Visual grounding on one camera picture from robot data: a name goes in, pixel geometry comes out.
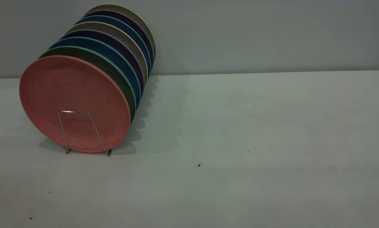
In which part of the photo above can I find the dark purple round plate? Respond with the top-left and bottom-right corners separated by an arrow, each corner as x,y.
84,10 -> 154,64
63,29 -> 145,92

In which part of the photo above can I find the metal wire plate rack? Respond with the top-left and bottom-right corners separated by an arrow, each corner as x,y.
58,111 -> 113,157

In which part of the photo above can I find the blue round plate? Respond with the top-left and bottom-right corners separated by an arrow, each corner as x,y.
49,36 -> 142,110
75,15 -> 152,75

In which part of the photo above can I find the beige round plate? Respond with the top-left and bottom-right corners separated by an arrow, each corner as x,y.
65,21 -> 148,84
85,4 -> 156,62

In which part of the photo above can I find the pink round plate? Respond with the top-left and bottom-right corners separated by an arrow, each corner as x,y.
19,55 -> 131,154

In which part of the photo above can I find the green round plate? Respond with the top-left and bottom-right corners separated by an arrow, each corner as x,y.
39,46 -> 136,124

